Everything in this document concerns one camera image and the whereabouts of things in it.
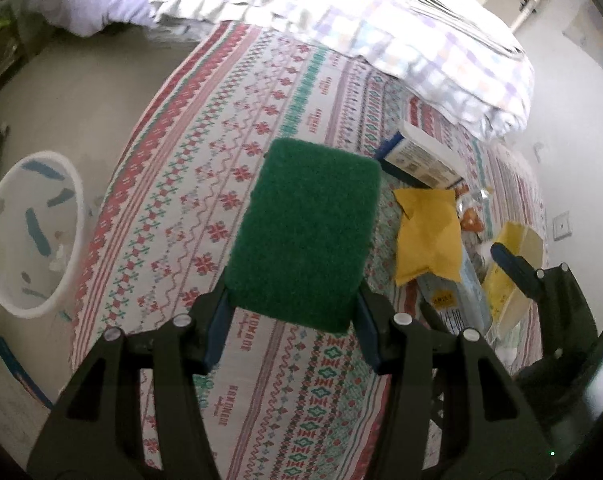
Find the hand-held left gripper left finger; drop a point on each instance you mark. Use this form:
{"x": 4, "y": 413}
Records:
{"x": 215, "y": 332}

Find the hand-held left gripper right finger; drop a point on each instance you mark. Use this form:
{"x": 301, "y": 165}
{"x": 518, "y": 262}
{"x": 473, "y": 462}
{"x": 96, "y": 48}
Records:
{"x": 369, "y": 330}

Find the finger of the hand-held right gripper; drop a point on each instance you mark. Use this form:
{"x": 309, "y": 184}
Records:
{"x": 511, "y": 262}

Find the yellow cardboard box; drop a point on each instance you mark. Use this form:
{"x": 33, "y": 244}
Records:
{"x": 501, "y": 280}

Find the green scouring sponge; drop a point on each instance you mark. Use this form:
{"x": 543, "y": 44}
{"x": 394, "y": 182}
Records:
{"x": 301, "y": 230}

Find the white plastic waste bin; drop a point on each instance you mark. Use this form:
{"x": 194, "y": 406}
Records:
{"x": 11, "y": 280}

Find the small orange item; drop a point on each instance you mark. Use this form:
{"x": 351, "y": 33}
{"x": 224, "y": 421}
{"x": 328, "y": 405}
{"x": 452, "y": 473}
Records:
{"x": 471, "y": 220}

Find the clear plastic packaging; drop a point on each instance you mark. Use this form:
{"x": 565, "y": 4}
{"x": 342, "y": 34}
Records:
{"x": 456, "y": 300}

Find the yellow paper packet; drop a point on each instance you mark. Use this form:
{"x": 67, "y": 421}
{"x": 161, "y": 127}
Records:
{"x": 429, "y": 240}

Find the white blue carton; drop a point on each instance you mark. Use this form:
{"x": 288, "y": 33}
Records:
{"x": 421, "y": 155}

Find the patterned bed sheet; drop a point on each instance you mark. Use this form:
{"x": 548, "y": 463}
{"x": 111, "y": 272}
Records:
{"x": 191, "y": 185}

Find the white rug with blue edge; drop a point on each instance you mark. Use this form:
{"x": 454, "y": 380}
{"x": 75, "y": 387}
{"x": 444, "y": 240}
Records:
{"x": 16, "y": 371}

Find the checkered quilt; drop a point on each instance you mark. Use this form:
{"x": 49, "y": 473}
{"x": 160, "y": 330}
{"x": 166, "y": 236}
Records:
{"x": 431, "y": 60}

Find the white wall socket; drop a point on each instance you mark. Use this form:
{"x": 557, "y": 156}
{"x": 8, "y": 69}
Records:
{"x": 561, "y": 226}

